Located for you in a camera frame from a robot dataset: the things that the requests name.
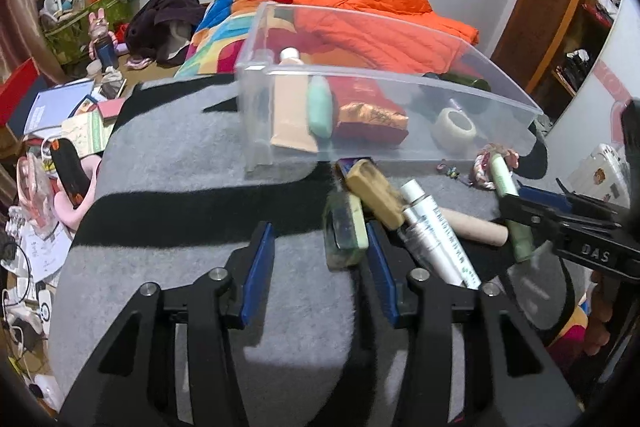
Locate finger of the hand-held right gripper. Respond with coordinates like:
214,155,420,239
499,193,563,242
516,178,631,220

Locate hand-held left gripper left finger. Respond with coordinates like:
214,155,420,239
57,221,277,427

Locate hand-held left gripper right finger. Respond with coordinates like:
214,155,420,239
365,221,587,427

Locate pale green tube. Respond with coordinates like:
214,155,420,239
489,154,537,264

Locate clear plastic bin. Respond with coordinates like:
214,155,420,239
235,2,545,174

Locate person's right hand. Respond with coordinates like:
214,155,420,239
586,269,617,358

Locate silver grey tube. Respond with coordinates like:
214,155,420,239
397,227,451,284

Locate white stickered suitcase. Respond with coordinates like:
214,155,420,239
565,143,632,208

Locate green glass perfume bottle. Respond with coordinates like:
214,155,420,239
324,192,370,270

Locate white printed tube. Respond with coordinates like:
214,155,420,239
400,179,482,290

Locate wooden brush block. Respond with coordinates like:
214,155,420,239
346,159,406,230

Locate white curved panel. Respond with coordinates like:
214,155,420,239
545,0,640,158

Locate white tape roll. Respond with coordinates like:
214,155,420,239
432,108,478,152

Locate small dark blue box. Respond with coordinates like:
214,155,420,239
335,158,358,192

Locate grey and black blanket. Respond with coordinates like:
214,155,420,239
50,77,581,408

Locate dark green bottle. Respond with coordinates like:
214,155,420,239
422,72,493,114

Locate red and gold pouch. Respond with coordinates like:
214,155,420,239
332,77,411,145

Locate beige tube with white cap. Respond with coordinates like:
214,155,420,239
270,47,321,154

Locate mint green bottle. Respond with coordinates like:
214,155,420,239
306,76,335,138

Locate wooden shelf unit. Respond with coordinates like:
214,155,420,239
550,0,626,98

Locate pink plastic stand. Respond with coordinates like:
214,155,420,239
54,157,103,234

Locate black slipper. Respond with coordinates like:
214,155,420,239
50,141,88,210

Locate green printed booklet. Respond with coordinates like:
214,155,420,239
62,112,118,158

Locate orange duvet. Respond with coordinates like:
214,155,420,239
292,0,481,75

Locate blue notebook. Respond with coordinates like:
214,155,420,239
24,79,96,135

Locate colourful patchwork quilt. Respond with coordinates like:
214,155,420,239
174,0,481,80

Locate dark purple cloth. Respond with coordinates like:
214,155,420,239
125,0,208,68

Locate pink bunny doll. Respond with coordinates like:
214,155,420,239
89,8,122,68

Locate red box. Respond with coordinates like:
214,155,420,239
0,58,41,128

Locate green storage basket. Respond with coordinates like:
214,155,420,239
42,0,133,65

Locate beige wooden handle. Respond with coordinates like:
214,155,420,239
440,208,509,248

